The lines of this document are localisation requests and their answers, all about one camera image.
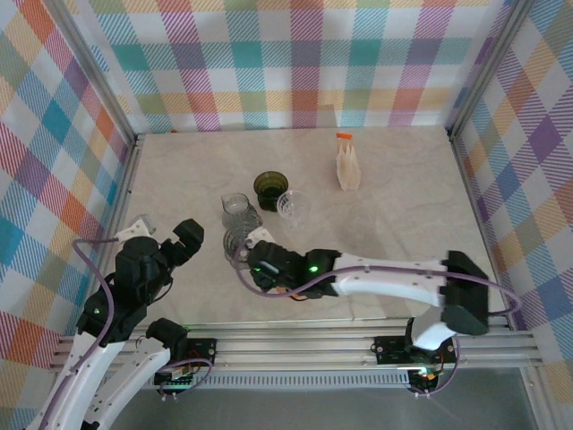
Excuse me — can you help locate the grey metal sheet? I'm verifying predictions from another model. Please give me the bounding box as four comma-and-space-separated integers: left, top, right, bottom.
57, 388, 538, 430

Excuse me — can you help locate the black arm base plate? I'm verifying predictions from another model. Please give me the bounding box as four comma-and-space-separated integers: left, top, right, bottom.
372, 334, 458, 367
185, 338, 219, 367

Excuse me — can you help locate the aluminium frame post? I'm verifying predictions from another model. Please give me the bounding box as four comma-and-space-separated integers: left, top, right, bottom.
44, 0, 138, 143
446, 0, 535, 138

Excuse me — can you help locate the colourful plaid backdrop cloth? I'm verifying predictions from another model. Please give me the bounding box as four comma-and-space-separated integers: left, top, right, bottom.
0, 0, 133, 430
454, 0, 573, 404
66, 0, 520, 133

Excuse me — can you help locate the slotted grey cable duct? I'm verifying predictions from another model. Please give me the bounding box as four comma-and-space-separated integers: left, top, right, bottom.
70, 374, 413, 391

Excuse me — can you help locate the orange plastic cup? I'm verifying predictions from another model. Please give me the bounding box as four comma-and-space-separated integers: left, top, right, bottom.
273, 285, 314, 302

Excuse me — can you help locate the smoky grey plastic cup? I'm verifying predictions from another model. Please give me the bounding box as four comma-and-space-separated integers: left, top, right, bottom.
220, 192, 261, 228

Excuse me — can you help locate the controller board with green light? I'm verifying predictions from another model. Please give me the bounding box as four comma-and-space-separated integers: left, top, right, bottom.
407, 365, 443, 396
153, 367, 199, 398

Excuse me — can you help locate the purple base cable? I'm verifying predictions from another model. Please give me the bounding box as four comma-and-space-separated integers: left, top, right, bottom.
414, 335, 463, 400
158, 357, 215, 398

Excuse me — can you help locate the wide aluminium mounting rail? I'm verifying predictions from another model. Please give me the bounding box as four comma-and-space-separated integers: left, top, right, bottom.
47, 318, 543, 374

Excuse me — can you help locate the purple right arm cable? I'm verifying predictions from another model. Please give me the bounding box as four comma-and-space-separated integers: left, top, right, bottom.
232, 239, 523, 319

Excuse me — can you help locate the dark green coffee dripper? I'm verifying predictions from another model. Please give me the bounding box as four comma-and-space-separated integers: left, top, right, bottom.
252, 171, 289, 211

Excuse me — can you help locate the clear plastic coffee dripper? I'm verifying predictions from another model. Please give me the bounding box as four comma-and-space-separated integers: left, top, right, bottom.
276, 189, 315, 232

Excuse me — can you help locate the aluminium side rail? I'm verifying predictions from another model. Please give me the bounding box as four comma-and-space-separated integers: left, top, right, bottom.
447, 127, 516, 328
82, 133, 145, 314

